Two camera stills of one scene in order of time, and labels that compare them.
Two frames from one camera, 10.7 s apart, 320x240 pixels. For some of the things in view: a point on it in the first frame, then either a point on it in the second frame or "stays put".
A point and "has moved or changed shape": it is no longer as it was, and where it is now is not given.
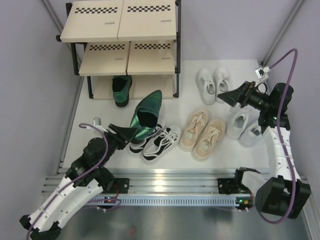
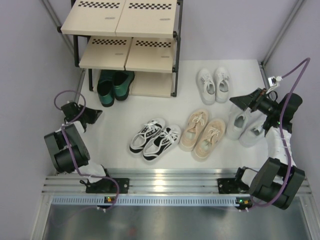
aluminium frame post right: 282,32 stays put
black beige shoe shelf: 140,38 stays put
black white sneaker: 157,145 stays put
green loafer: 121,85 has moved or changed shape
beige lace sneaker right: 213,131 stays put
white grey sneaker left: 206,85 stays put
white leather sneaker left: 237,118 stays put
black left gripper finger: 125,133 → 89,116
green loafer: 146,116 → 106,87
